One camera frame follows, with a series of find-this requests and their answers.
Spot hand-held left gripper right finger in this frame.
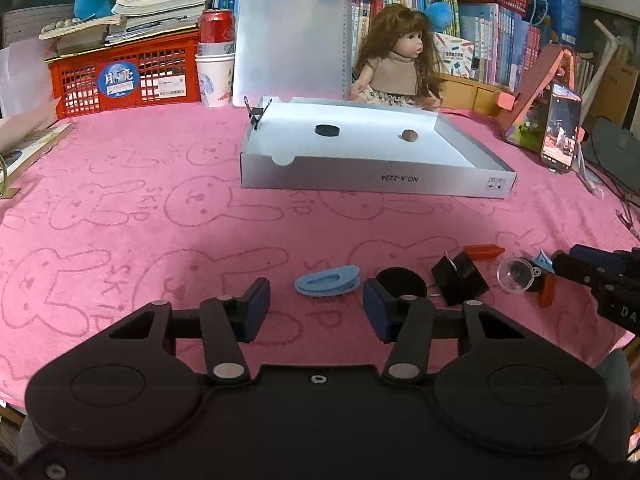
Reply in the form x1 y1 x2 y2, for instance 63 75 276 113
362 277 531 385

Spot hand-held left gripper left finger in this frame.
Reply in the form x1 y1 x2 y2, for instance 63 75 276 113
107 277 273 385

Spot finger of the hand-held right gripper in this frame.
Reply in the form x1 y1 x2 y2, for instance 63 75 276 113
532 249 627 287
570 244 640 267

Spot black round lid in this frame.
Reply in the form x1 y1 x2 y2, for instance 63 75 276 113
374 266 429 302

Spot reddish brown plastic piece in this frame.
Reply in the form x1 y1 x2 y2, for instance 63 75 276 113
537 274 557 308

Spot blue hair clip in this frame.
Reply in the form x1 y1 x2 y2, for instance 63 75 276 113
294 265 362 301

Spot large black binder clip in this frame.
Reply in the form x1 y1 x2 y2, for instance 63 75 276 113
431 251 490 307

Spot orange-red plastic clip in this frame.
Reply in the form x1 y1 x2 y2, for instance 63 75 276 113
462 243 505 261

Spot white cardboard box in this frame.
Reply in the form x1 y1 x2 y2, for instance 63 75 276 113
239 95 517 200

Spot smartphone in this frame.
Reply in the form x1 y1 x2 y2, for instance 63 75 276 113
540 82 583 175

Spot pink rabbit print towel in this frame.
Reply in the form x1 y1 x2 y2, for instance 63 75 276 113
0 97 640 411

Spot brown cardboard box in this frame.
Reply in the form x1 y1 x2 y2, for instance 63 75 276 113
595 45 635 122

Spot pink cardboard stand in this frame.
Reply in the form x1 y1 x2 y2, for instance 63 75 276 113
496 44 583 150

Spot small black binder clip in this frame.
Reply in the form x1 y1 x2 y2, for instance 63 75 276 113
243 95 274 131

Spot wooden drawer box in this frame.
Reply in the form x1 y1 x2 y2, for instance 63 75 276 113
440 75 521 117

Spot white paper cup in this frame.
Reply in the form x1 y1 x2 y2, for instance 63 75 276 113
194 52 236 108

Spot row of upright books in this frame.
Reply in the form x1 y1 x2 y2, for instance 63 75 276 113
215 0 593 88

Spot white box with colourful print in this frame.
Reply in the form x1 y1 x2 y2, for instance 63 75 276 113
434 32 476 81

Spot long-haired doll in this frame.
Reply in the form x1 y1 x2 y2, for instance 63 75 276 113
350 2 448 111

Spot blue paper bag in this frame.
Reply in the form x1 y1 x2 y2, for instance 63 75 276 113
530 0 582 47

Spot red plastic basket with sticker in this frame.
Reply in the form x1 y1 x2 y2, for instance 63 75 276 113
45 30 201 118

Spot translucent clipboard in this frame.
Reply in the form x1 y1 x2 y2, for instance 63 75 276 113
231 0 353 108

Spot red drink can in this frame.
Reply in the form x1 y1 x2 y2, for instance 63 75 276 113
197 8 236 57

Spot stack of worn books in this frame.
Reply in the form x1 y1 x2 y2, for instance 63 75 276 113
39 0 216 56

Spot translucent plastic sheet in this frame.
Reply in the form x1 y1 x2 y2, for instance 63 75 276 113
0 42 63 121

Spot black cable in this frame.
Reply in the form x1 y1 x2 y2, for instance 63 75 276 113
575 119 640 201

